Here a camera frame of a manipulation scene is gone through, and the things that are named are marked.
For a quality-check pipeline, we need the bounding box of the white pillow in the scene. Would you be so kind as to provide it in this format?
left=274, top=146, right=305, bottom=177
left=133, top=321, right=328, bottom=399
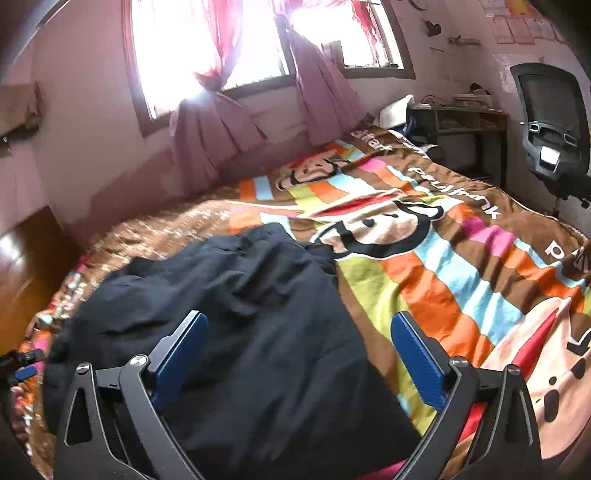
left=378, top=94, right=415, bottom=131

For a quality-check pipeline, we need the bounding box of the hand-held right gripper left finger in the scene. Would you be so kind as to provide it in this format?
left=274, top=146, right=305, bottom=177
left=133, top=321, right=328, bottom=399
left=53, top=310, right=209, bottom=480

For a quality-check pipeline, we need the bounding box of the pink curtain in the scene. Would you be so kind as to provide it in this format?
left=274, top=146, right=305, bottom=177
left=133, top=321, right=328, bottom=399
left=272, top=0, right=369, bottom=147
left=168, top=0, right=269, bottom=195

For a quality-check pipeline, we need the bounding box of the black office chair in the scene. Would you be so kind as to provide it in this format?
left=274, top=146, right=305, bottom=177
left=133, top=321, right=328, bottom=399
left=510, top=62, right=591, bottom=209

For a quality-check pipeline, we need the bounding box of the dark wooden desk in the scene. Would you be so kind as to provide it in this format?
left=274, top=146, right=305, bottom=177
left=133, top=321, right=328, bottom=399
left=408, top=105, right=509, bottom=186

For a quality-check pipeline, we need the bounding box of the pink wall paper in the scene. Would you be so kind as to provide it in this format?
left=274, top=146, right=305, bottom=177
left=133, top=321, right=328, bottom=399
left=491, top=16, right=516, bottom=45
left=512, top=16, right=537, bottom=45

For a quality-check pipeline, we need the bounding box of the black padded jacket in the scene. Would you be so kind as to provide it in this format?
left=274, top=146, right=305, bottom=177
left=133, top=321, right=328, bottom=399
left=41, top=222, right=424, bottom=480

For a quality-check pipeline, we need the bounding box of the dark wall shelf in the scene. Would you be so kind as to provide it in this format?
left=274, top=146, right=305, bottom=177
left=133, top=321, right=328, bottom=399
left=0, top=124, right=29, bottom=158

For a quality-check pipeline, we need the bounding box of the brown cloth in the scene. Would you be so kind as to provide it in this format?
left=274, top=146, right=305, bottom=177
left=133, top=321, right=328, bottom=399
left=0, top=82, right=46, bottom=136

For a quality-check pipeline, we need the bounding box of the colourful printed blanket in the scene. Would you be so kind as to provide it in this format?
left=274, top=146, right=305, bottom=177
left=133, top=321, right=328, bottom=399
left=9, top=124, right=591, bottom=480

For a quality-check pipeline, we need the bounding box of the brown framed window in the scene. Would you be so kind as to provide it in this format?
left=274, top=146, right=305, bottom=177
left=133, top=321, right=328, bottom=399
left=121, top=0, right=417, bottom=138

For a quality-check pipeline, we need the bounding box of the wooden headboard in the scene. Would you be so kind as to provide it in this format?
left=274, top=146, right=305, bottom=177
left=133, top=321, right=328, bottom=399
left=0, top=205, right=80, bottom=357

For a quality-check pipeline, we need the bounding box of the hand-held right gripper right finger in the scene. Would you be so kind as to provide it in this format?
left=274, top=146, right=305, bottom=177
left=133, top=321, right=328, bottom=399
left=390, top=311, right=542, bottom=480

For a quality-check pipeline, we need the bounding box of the stack of books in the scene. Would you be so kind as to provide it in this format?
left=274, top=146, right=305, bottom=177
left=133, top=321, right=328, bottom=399
left=451, top=89, right=493, bottom=110

